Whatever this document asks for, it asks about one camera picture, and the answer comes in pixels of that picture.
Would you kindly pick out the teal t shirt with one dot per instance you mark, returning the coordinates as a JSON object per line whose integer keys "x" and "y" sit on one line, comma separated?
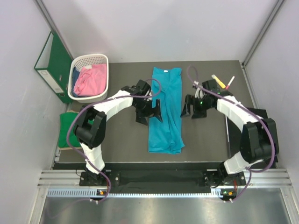
{"x": 166, "y": 137}

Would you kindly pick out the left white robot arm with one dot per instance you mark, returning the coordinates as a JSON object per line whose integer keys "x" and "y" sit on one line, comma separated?
{"x": 90, "y": 127}

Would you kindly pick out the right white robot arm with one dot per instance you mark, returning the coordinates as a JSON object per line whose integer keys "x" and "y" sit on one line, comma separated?
{"x": 239, "y": 115}

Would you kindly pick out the grey cable duct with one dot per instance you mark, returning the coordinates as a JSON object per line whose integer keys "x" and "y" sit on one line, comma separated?
{"x": 97, "y": 193}

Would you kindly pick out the pink white marker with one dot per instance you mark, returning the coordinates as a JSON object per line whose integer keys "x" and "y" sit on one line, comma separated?
{"x": 230, "y": 82}

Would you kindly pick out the yellow highlighter marker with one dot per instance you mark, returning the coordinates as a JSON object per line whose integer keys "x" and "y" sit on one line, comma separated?
{"x": 218, "y": 81}

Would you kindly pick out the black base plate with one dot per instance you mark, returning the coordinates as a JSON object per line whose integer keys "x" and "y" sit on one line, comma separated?
{"x": 168, "y": 181}

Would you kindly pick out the navy blue t shirt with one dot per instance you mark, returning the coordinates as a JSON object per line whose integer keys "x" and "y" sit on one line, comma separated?
{"x": 75, "y": 75}

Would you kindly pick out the green ring binder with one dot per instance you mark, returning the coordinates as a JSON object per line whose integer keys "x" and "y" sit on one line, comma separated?
{"x": 53, "y": 65}

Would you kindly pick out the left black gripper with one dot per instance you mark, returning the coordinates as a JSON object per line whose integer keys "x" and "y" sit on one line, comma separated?
{"x": 151, "y": 112}

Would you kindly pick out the black board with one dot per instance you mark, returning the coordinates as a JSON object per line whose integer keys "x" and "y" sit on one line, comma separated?
{"x": 233, "y": 140}

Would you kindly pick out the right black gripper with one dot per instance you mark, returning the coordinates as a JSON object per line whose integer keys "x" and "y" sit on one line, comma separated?
{"x": 190, "y": 100}

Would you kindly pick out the white laundry basket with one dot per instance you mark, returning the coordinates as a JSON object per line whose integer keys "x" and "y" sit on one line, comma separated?
{"x": 87, "y": 61}

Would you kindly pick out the green folded t shirt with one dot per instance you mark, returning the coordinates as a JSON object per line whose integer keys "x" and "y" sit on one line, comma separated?
{"x": 66, "y": 129}

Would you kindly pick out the pink t shirt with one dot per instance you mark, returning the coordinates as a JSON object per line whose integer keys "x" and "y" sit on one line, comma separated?
{"x": 91, "y": 81}

